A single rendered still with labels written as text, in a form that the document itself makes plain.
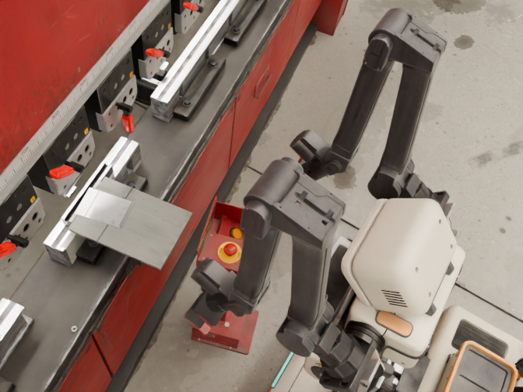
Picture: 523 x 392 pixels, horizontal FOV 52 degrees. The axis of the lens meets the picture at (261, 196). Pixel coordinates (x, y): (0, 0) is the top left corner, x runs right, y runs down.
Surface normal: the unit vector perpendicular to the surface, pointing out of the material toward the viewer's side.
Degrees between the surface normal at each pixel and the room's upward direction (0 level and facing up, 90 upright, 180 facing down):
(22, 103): 90
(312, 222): 13
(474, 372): 0
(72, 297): 0
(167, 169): 0
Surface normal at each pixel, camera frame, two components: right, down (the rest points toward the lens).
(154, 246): 0.11, -0.54
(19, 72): 0.92, 0.37
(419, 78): -0.45, 0.81
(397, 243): -0.49, -0.72
